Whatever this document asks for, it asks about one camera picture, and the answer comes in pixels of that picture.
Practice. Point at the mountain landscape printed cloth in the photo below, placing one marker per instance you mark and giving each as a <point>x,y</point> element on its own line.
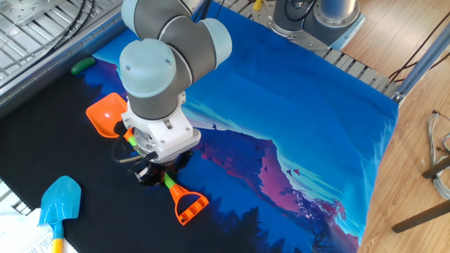
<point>281,105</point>

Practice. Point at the silver metal mounting plate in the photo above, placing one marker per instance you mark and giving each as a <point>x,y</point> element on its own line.
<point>31,10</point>

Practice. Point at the yellow plastic clip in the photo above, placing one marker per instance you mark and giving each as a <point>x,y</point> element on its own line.
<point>257,4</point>

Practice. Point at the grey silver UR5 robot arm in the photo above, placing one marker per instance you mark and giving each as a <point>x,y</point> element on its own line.
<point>158,70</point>

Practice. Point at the blue yellow toy shovel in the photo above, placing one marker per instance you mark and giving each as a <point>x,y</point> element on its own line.
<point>59,200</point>

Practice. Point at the aluminium frame post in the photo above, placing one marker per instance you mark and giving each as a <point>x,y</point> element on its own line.
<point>422,63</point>

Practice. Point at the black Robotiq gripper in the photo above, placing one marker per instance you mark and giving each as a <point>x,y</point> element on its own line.
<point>165,167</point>

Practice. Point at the green toy cucumber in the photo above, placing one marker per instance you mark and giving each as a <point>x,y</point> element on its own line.
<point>83,65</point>

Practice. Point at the orange green toy shovel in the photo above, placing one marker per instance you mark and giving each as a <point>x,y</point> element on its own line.
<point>105,114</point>

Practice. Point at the white printed paper sheets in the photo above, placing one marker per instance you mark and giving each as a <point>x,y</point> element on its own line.
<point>21,235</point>

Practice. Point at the dark chair leg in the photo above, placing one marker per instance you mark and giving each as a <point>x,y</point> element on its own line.
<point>422,217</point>
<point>437,168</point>

